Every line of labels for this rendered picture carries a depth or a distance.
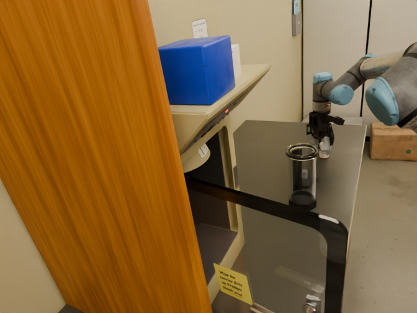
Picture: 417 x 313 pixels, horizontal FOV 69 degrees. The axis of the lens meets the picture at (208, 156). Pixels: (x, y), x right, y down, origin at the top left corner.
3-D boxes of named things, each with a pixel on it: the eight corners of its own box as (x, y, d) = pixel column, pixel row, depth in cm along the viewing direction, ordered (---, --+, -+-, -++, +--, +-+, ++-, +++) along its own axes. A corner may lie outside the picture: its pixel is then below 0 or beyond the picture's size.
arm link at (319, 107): (322, 95, 133) (336, 99, 126) (321, 105, 135) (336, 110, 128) (308, 100, 130) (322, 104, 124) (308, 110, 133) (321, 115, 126)
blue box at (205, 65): (159, 104, 52) (147, 49, 48) (188, 87, 60) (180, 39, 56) (211, 105, 48) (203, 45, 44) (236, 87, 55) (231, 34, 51)
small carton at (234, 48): (211, 81, 62) (206, 51, 59) (218, 75, 66) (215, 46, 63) (235, 80, 60) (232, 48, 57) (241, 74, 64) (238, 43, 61)
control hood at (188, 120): (157, 164, 55) (144, 111, 50) (230, 104, 79) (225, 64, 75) (215, 172, 49) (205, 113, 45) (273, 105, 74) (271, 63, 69)
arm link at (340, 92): (357, 74, 110) (339, 69, 119) (332, 96, 111) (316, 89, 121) (365, 90, 113) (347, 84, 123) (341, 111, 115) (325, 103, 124)
